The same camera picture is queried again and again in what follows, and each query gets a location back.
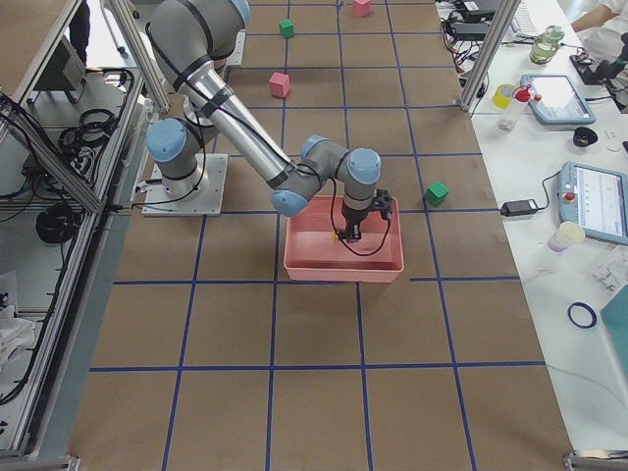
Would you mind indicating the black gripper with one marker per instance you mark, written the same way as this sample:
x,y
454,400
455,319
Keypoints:
x,y
351,218

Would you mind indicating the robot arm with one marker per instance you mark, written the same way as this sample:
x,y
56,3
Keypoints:
x,y
187,38

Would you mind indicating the pink plastic bin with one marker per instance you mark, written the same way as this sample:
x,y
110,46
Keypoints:
x,y
312,252

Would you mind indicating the green cube near bin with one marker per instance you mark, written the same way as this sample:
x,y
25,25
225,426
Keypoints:
x,y
436,193

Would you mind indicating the pink cube center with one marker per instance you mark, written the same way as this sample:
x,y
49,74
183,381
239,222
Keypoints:
x,y
279,85

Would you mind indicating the pink cube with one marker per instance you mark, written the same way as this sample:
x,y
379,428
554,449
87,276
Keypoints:
x,y
279,85
361,8

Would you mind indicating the black power adapter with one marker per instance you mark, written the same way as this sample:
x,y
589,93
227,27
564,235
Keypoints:
x,y
516,208

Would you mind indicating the squeeze bottle red cap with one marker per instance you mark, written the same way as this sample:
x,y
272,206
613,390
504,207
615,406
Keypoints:
x,y
519,101

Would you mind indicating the yellow tape roll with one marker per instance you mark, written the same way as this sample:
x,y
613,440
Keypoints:
x,y
503,95

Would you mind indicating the green cube far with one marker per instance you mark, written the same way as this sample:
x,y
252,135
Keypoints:
x,y
286,28

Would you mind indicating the pink cube far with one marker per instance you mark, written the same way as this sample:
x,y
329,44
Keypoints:
x,y
361,8

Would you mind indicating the teach pendant tablet far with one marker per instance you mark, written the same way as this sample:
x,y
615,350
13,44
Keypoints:
x,y
561,103

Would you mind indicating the teach pendant tablet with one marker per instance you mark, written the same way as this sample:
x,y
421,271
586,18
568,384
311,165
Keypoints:
x,y
561,103
595,199

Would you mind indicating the teach pendant tablet near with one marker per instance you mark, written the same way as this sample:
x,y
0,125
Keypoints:
x,y
595,199

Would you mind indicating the black small bowl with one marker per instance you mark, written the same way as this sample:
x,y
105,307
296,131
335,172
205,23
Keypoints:
x,y
584,137

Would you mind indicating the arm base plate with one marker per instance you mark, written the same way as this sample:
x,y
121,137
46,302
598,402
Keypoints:
x,y
201,194

